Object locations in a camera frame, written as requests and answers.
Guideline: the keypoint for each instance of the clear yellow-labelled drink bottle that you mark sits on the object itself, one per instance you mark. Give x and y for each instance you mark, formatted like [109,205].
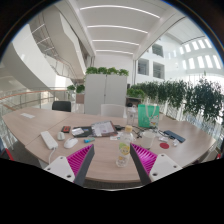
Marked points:
[124,148]

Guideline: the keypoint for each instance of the clear white-lidded water bottle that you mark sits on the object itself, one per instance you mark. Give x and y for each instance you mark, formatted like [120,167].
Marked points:
[131,116]

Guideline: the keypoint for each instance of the black folder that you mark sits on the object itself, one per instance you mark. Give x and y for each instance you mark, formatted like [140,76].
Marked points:
[83,130]

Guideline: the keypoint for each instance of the dark blue keyboard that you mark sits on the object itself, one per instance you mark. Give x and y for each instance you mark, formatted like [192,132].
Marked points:
[174,136]

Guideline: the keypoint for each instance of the white power strip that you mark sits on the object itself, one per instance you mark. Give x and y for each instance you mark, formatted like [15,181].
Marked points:
[48,140]

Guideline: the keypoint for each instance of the small blue-green tube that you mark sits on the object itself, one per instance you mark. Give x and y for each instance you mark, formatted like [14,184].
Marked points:
[89,140]

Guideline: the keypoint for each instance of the green tote bag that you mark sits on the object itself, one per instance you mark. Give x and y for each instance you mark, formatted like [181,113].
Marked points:
[146,116]

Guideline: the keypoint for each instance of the row of green hedge plants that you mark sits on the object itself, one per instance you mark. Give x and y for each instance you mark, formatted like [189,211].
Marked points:
[173,95]

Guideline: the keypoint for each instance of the brown planter with plant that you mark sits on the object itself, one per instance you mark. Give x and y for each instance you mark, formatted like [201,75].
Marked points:
[80,95]

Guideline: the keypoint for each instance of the black power adapter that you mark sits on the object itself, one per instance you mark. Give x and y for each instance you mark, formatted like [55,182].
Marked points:
[119,127]

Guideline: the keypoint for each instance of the black chair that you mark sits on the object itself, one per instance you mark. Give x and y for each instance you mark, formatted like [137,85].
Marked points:
[61,106]

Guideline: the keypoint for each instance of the white computer mouse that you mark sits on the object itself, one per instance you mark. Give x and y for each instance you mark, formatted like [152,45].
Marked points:
[70,143]

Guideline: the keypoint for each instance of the small clear plastic packet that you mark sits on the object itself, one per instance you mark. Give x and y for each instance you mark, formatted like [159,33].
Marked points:
[176,142]

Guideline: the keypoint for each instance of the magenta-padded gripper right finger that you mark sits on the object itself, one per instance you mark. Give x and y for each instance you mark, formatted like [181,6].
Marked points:
[165,165]

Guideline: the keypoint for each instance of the small red-black box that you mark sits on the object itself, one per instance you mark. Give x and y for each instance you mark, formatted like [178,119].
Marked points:
[66,129]

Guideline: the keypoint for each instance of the white cabinet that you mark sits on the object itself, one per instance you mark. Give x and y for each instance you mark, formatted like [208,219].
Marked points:
[105,93]

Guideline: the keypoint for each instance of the green plants atop cabinet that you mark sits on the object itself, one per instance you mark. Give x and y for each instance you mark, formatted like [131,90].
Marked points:
[106,71]

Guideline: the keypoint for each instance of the ceiling light strips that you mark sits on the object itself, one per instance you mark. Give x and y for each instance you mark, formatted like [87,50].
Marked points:
[116,28]

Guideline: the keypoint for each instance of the flat round red coaster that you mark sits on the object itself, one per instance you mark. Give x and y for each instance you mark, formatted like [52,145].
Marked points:
[164,145]

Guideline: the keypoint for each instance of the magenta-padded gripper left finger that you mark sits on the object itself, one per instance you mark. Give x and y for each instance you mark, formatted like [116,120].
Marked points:
[60,166]

